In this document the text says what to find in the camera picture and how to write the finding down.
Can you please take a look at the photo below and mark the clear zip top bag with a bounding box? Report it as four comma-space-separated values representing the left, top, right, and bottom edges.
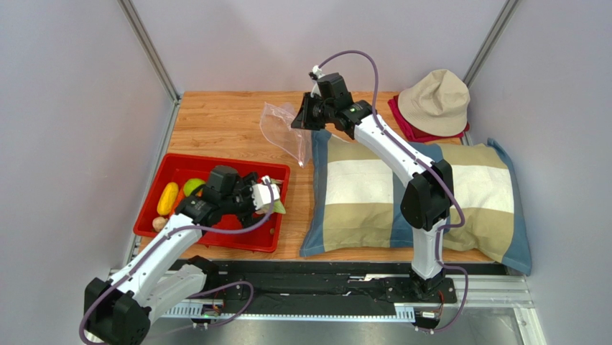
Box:
259, 103, 312, 168

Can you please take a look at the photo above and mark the beige bucket hat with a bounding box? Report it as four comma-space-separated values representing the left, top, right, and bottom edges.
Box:
397, 69, 470, 137

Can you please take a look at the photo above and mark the red folded cloth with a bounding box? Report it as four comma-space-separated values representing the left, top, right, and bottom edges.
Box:
387, 95, 465, 143

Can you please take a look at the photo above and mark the red plastic tray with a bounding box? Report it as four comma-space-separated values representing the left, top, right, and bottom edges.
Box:
133, 153, 290, 252

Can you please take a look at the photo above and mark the aluminium frame rail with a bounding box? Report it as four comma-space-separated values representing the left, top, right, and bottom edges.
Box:
84, 267, 547, 345

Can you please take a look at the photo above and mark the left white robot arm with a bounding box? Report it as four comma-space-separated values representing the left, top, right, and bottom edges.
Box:
78, 165, 280, 344

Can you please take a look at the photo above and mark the orange carrot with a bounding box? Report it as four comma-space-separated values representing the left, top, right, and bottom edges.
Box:
170, 189, 185, 215

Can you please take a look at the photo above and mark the yellow mango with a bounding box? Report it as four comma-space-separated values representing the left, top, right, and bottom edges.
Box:
157, 182, 180, 216

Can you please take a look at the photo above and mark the plaid blue beige pillow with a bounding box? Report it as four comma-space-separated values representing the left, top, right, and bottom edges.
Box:
300, 131, 532, 275

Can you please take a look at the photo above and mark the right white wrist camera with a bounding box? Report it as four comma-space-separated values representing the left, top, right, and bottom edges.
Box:
308, 65, 325, 96

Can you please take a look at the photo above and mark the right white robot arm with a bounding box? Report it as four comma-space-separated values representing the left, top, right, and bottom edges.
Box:
291, 68, 453, 299

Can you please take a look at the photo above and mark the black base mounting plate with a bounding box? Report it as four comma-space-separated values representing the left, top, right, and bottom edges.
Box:
196, 259, 461, 316

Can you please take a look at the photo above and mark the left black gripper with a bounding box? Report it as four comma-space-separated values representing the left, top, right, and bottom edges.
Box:
221, 172, 270, 230

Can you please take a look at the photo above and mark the green apple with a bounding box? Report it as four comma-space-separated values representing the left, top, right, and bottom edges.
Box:
182, 178, 205, 197

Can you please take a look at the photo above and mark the white green cauliflower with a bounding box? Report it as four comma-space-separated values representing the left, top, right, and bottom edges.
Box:
261, 176, 286, 214

